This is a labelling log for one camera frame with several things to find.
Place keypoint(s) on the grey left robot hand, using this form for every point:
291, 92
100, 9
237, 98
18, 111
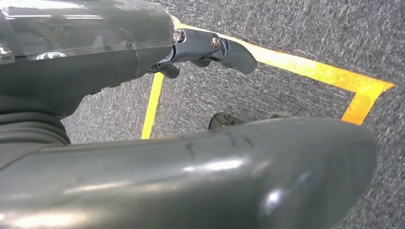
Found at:
79, 72

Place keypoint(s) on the black robot foot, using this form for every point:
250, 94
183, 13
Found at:
223, 121

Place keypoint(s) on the yellow floor tape square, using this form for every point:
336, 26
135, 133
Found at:
316, 71

